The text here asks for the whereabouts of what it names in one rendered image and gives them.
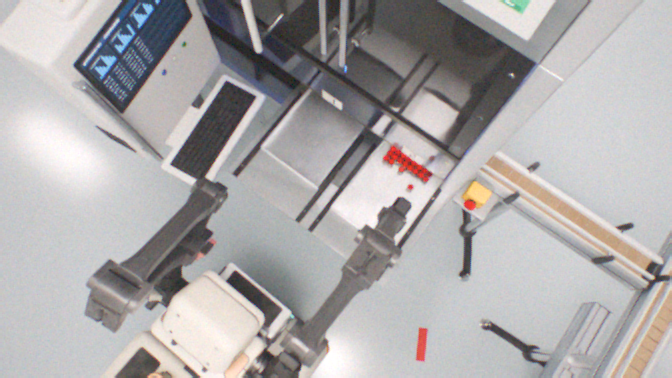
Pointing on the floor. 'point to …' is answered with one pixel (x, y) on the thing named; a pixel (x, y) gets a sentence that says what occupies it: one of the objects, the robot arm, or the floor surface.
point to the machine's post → (542, 84)
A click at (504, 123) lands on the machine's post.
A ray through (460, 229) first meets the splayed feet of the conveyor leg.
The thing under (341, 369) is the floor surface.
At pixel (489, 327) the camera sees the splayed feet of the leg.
